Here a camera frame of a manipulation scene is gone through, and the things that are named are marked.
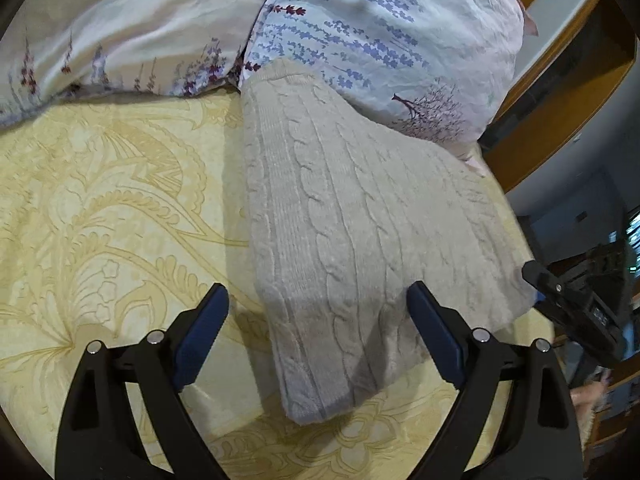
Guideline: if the person's right hand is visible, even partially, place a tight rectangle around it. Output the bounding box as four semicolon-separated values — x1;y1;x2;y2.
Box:
571;379;611;408

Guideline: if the wooden headboard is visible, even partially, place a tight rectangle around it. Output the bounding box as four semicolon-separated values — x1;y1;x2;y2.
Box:
479;0;640;195

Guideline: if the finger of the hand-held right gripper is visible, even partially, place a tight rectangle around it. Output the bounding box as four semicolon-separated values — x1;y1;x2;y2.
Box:
521;259;576;313

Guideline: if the pink floral pillow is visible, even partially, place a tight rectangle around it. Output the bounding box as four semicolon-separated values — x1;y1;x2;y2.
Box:
0;0;297;130

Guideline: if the blue floral pillow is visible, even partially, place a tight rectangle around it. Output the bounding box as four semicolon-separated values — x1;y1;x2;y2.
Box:
237;0;540;179

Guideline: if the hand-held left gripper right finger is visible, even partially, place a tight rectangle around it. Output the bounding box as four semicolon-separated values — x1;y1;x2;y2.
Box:
406;282;587;480

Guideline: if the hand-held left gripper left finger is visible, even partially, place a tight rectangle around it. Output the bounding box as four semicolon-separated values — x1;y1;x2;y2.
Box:
54;282;232;480

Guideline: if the yellow patterned bed sheet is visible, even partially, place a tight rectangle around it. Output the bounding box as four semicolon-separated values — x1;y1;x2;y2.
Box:
0;85;557;480

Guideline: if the beige cable-knit sweater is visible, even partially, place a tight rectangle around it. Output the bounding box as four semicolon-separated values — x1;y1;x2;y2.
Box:
239;57;537;428

